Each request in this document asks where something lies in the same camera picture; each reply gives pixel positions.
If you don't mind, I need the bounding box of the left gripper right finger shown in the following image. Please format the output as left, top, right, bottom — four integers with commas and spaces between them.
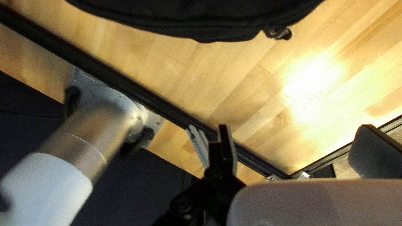
348, 124, 402, 179

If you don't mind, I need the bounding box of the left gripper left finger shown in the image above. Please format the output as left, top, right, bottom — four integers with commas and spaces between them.
154, 124, 247, 226

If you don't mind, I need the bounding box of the black backpack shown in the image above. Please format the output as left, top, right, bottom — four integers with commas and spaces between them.
64, 0, 325, 44

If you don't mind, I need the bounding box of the black frame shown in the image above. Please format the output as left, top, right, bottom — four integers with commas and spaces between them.
0, 3, 402, 182

